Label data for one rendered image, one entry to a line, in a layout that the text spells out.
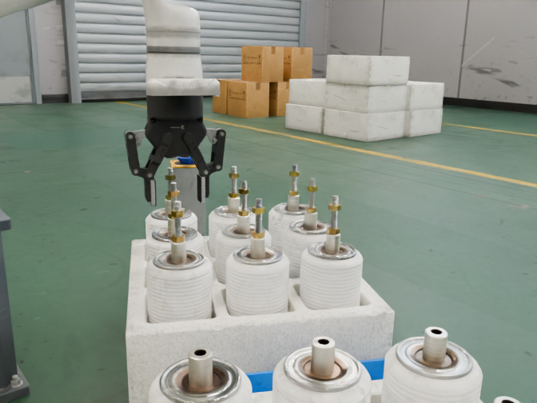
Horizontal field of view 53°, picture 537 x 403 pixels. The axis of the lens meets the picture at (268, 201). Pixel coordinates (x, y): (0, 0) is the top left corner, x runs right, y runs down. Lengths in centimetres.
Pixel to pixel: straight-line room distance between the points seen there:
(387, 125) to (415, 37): 343
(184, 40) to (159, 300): 36
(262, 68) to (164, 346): 411
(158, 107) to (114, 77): 553
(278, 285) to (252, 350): 10
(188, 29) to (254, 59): 413
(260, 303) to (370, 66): 286
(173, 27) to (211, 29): 613
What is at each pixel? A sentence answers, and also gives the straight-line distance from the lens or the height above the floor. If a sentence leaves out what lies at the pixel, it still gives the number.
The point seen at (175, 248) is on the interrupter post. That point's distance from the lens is 79.
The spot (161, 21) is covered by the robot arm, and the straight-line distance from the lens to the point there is 72.
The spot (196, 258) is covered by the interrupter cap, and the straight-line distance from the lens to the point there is 81.
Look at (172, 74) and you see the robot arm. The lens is 72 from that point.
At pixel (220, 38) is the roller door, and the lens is 691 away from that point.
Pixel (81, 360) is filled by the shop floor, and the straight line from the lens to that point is 109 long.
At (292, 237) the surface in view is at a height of 24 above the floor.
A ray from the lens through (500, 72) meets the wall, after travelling 644.
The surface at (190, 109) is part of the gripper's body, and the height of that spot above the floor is 47.
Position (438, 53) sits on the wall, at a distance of 687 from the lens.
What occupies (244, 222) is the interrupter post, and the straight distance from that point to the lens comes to 92.
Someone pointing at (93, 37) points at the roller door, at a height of 66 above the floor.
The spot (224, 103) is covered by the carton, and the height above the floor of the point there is 9.
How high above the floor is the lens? 55
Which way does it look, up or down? 15 degrees down
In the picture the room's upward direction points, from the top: 1 degrees clockwise
